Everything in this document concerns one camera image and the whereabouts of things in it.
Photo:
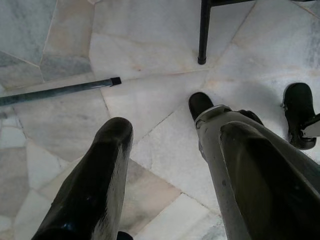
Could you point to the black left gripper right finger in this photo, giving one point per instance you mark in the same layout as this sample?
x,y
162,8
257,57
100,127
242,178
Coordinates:
x,y
270,195

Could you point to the metal clothes rack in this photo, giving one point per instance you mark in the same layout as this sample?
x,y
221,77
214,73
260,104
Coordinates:
x,y
62,89

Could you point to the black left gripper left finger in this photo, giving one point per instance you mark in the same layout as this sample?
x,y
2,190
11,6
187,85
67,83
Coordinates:
x,y
90,195

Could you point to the grey robot right leg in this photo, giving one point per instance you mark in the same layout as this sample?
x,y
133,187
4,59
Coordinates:
x,y
298,105

